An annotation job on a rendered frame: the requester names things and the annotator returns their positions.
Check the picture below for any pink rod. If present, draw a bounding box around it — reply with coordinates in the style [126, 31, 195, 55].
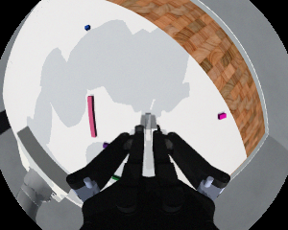
[87, 96, 97, 138]

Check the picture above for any green rod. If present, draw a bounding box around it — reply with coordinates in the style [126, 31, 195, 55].
[112, 174, 121, 180]

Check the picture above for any small magenta block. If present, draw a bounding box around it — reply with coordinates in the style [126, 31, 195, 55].
[218, 112, 227, 120]

